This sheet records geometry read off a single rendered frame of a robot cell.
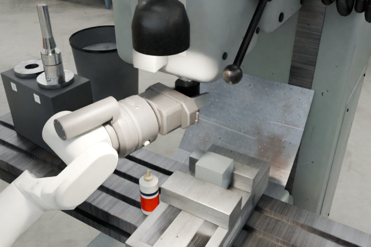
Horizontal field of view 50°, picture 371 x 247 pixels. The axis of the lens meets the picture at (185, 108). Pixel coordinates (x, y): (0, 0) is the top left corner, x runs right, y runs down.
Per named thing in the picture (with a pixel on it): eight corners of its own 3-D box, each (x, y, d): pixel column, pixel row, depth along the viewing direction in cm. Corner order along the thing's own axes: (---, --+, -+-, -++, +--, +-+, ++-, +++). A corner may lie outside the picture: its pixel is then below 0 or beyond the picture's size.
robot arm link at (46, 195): (126, 162, 62) (60, 227, 58) (93, 133, 67) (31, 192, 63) (109, 142, 57) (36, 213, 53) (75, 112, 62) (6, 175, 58)
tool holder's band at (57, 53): (58, 49, 99) (57, 45, 98) (63, 55, 95) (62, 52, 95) (38, 53, 97) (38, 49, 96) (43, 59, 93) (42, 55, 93)
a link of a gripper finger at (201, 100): (206, 103, 77) (183, 114, 73) (207, 88, 75) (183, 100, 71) (212, 106, 76) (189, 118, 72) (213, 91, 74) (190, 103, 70)
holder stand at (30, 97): (63, 161, 102) (49, 93, 92) (14, 132, 113) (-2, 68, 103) (99, 139, 110) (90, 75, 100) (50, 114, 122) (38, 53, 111)
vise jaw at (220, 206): (228, 230, 73) (229, 215, 71) (160, 201, 80) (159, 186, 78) (241, 209, 78) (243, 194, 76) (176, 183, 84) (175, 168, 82)
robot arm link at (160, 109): (200, 92, 67) (145, 119, 60) (199, 139, 72) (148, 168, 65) (152, 70, 75) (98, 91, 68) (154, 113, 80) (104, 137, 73)
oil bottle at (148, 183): (152, 218, 85) (150, 179, 80) (137, 211, 87) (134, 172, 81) (163, 207, 88) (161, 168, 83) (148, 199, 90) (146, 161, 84)
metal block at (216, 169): (221, 197, 79) (222, 173, 76) (194, 186, 82) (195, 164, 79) (232, 182, 83) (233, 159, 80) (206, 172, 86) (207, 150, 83)
